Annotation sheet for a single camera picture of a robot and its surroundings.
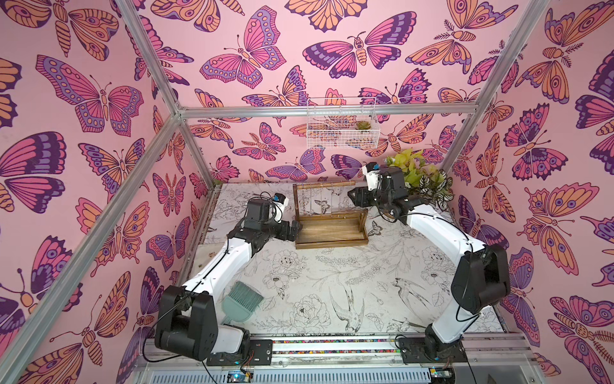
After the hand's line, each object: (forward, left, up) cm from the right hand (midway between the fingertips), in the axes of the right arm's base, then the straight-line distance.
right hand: (358, 189), depth 87 cm
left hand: (-10, +24, -6) cm, 27 cm away
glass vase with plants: (+4, -24, +2) cm, 24 cm away
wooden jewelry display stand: (+4, +11, -21) cm, 25 cm away
